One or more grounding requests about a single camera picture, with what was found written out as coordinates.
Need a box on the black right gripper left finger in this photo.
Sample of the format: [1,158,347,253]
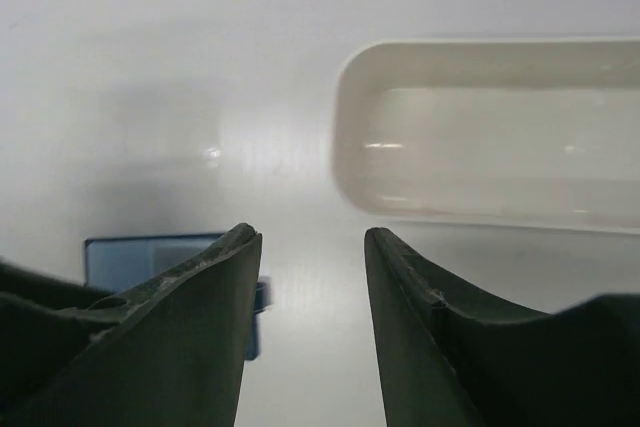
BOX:
[1,223,262,426]

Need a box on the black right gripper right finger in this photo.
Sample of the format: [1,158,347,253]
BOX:
[364,228,639,426]

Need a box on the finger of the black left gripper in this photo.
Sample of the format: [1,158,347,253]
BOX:
[1,261,127,397]

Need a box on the white plastic card tray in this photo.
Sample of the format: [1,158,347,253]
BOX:
[332,38,639,232]

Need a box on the blue leather card holder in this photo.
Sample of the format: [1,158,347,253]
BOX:
[69,224,268,384]

